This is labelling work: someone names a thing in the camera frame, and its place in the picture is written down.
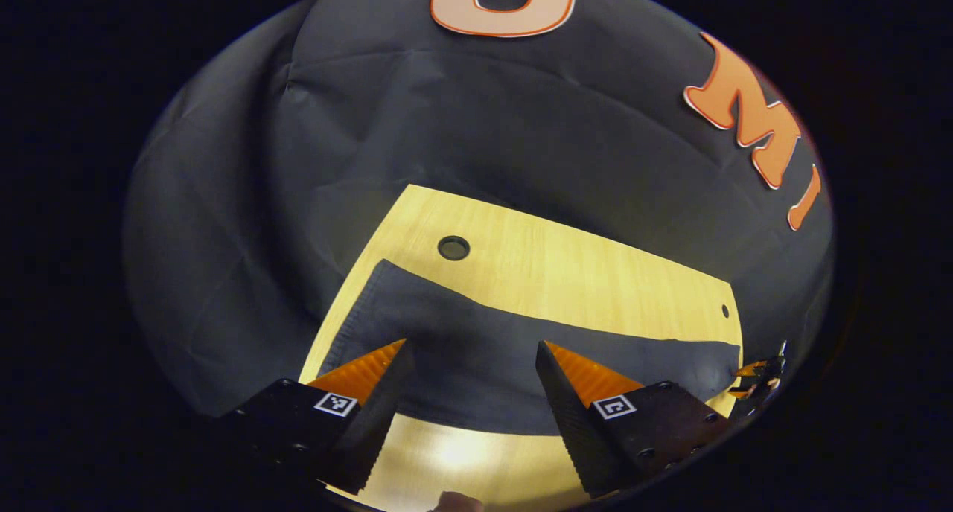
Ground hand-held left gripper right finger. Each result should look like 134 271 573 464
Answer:
535 340 732 499

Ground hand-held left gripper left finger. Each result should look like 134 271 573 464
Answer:
211 339 415 496

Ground dark grey jeans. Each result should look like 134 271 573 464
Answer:
316 259 744 436

